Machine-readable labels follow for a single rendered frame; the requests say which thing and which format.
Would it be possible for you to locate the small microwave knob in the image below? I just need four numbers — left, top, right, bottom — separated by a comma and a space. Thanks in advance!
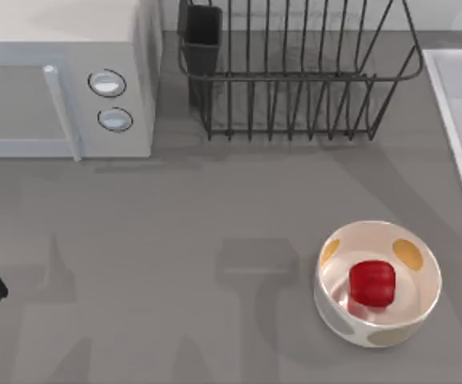
96, 106, 135, 133

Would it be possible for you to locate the black cutlery holder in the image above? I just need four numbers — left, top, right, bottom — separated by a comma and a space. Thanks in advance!
177, 0, 223, 77

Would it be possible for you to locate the pale microwave oven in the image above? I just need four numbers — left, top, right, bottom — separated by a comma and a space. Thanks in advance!
0, 0, 163, 162

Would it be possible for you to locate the large microwave knob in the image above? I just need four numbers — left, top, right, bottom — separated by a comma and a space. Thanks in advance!
87, 68, 127, 98

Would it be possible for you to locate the white bowl with spots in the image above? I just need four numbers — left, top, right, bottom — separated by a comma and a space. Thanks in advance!
313, 220, 443, 349

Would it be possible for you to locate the black wire dish rack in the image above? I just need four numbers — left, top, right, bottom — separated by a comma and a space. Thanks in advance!
176, 0, 424, 142

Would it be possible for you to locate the microwave door handle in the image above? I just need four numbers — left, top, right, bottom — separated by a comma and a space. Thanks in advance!
42, 65, 83, 162

